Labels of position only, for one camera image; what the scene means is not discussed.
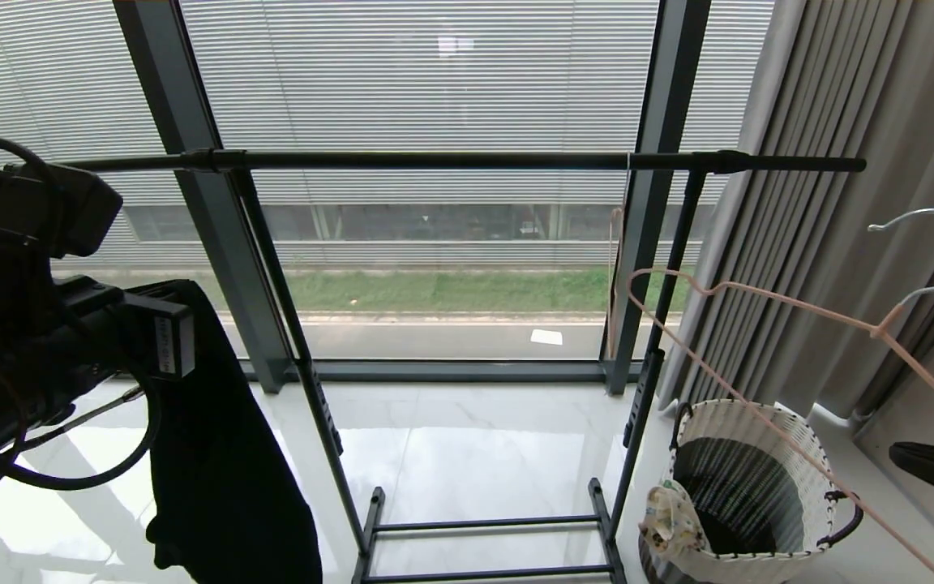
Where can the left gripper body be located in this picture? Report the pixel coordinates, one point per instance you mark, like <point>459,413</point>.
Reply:
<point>143,332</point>

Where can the black garment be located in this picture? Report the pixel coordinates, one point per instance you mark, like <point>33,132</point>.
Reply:
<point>232,487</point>

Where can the pink clothes hanger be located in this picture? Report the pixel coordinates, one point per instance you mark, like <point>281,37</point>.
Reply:
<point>610,308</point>
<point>799,306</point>

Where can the black clothes rack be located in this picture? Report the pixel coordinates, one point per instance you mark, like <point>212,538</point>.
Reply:
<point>434,161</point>

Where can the white laundry basket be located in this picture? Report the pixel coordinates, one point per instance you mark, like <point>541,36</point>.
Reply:
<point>811,511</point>

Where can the window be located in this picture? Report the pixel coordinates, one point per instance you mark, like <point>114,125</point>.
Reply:
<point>175,81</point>

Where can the cream printed garment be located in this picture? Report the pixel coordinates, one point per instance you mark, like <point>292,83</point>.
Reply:
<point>670,519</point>

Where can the beige curtain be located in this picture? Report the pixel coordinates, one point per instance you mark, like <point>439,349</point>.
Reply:
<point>840,122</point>

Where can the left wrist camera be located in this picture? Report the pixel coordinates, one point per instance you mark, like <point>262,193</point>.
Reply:
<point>45,211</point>

